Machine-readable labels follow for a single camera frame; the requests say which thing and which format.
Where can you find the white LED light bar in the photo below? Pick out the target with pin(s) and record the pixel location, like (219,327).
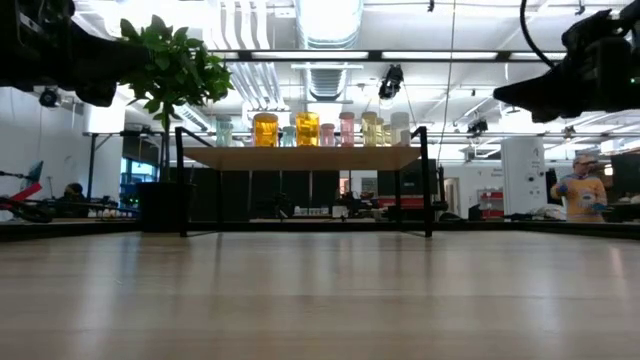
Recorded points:
(537,55)
(310,55)
(440,55)

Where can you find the silver ceiling duct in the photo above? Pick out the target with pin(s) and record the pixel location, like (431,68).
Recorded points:
(327,25)

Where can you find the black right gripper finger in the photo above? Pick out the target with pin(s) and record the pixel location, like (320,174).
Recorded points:
(540,82)
(542,100)

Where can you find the person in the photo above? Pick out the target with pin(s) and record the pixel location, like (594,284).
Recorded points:
(582,192)
(74,192)

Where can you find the black ceiling spotlight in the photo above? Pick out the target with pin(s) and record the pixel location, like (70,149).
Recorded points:
(49,98)
(477,126)
(391,82)

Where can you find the black metal rig frame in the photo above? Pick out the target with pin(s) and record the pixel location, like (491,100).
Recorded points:
(375,55)

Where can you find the amber medicine bottle white cap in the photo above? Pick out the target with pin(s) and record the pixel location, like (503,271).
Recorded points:
(265,129)

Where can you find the white pillar with signs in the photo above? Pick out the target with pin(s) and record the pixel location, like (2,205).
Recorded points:
(522,175)

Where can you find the orange capless medicine bottle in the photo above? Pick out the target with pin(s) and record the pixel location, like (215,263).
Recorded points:
(307,128)

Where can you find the black partition panel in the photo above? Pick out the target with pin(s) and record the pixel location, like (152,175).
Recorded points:
(295,192)

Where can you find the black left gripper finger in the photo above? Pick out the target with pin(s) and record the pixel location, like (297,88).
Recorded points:
(105,72)
(110,50)

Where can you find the green potted plant black pot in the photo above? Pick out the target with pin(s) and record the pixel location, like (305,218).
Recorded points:
(175,70)

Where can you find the dark computer monitor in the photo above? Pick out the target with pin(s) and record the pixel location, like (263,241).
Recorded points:
(36,172)

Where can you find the red storage bins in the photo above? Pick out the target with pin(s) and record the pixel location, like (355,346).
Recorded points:
(493,202)

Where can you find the wooden shelf with black legs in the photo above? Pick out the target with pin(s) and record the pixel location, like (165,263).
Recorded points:
(300,158)

